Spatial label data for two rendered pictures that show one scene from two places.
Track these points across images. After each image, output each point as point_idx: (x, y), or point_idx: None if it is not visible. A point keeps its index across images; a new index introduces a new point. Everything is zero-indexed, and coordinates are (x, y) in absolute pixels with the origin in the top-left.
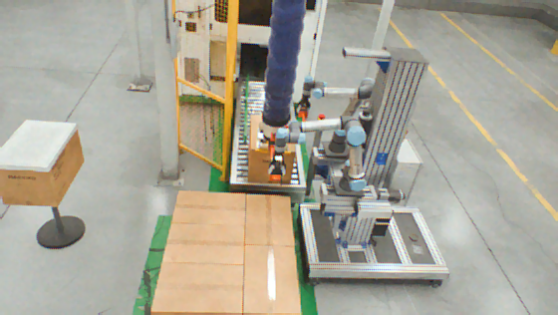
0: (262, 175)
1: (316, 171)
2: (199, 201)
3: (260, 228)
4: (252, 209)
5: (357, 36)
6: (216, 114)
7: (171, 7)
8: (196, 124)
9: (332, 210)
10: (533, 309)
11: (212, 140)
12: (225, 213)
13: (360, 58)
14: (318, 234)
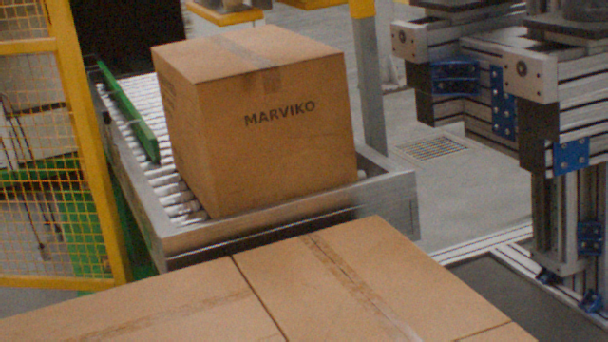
0: (261, 182)
1: (434, 90)
2: (67, 329)
3: (346, 319)
4: (279, 282)
5: (303, 19)
6: (52, 200)
7: None
8: (3, 234)
9: (585, 130)
10: None
11: (61, 248)
12: (185, 326)
13: None
14: (514, 316)
